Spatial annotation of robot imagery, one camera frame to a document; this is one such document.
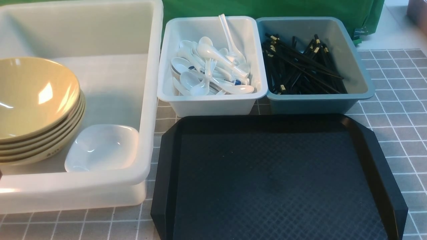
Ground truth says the blue plastic chopstick bin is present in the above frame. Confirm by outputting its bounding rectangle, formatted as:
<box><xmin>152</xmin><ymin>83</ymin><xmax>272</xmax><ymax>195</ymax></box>
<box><xmin>256</xmin><ymin>17</ymin><xmax>375</xmax><ymax>114</ymax></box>

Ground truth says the bottom stacked beige bowl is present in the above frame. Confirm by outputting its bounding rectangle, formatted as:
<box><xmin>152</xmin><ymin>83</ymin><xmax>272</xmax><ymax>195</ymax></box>
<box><xmin>1</xmin><ymin>104</ymin><xmax>86</xmax><ymax>166</ymax></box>

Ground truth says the black plastic serving tray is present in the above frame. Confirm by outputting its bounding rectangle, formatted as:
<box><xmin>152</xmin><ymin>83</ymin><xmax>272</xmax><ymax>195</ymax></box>
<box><xmin>151</xmin><ymin>114</ymin><xmax>408</xmax><ymax>240</ymax></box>

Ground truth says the white plastic spoon bin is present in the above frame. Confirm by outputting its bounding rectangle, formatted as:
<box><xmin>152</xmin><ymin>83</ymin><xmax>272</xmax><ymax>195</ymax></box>
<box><xmin>157</xmin><ymin>16</ymin><xmax>267</xmax><ymax>117</ymax></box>

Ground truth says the upright white spoon in bin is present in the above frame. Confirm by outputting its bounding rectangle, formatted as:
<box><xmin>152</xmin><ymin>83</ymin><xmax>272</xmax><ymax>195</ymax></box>
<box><xmin>219</xmin><ymin>14</ymin><xmax>247</xmax><ymax>65</ymax></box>

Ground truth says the beige noodle bowl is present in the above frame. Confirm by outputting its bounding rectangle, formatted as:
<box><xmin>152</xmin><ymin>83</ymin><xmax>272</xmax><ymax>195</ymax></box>
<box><xmin>0</xmin><ymin>57</ymin><xmax>80</xmax><ymax>143</ymax></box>

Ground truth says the large white plastic tub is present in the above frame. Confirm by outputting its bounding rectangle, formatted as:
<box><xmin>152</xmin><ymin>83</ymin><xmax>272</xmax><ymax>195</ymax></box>
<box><xmin>1</xmin><ymin>0</ymin><xmax>163</xmax><ymax>214</ymax></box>

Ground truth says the white spoon with blue mark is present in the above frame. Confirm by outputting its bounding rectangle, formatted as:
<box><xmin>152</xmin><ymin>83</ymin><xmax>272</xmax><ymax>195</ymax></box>
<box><xmin>210</xmin><ymin>78</ymin><xmax>255</xmax><ymax>94</ymax></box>

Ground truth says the black chopstick gold band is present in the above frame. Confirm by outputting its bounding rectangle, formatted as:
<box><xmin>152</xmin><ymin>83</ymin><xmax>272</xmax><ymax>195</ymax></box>
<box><xmin>265</xmin><ymin>33</ymin><xmax>344</xmax><ymax>80</ymax></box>

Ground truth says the small white square dish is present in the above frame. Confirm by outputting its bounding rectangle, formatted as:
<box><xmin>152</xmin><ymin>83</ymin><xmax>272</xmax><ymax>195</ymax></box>
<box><xmin>64</xmin><ymin>124</ymin><xmax>139</xmax><ymax>173</ymax></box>

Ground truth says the green fabric backdrop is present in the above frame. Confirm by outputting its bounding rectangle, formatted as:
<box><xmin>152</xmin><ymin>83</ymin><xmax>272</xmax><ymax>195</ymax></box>
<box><xmin>163</xmin><ymin>0</ymin><xmax>384</xmax><ymax>44</ymax></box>

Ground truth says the white spoon centre of bin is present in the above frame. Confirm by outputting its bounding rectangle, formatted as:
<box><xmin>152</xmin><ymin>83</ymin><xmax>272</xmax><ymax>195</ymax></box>
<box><xmin>197</xmin><ymin>36</ymin><xmax>214</xmax><ymax>79</ymax></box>

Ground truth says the black chopstick plain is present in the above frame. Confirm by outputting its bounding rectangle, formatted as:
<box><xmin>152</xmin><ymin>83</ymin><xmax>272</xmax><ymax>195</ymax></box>
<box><xmin>263</xmin><ymin>42</ymin><xmax>347</xmax><ymax>95</ymax></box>

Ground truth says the white ceramic soup spoon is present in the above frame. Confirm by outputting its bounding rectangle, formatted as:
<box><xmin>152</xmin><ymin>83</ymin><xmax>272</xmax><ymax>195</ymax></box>
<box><xmin>211</xmin><ymin>46</ymin><xmax>250</xmax><ymax>78</ymax></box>

